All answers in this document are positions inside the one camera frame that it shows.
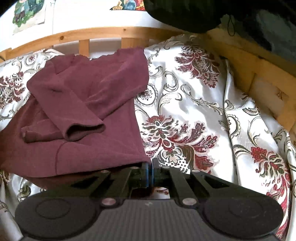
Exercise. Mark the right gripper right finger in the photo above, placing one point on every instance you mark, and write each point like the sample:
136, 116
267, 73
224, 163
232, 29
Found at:
172, 179

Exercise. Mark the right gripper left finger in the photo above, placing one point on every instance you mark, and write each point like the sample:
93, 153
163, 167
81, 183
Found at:
131, 182

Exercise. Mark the maroon long-sleeve shirt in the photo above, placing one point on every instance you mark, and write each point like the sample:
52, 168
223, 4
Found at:
79, 118

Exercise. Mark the floral white red bedspread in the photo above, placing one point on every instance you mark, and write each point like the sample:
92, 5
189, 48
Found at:
190, 117

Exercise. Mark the cartoon poster colourful right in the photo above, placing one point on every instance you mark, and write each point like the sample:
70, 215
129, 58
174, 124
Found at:
129, 5

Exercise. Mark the cartoon poster green left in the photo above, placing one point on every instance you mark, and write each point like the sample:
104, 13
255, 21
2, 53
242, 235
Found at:
29, 13

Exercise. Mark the wooden bed frame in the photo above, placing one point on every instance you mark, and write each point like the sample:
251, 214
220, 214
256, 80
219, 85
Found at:
250, 61

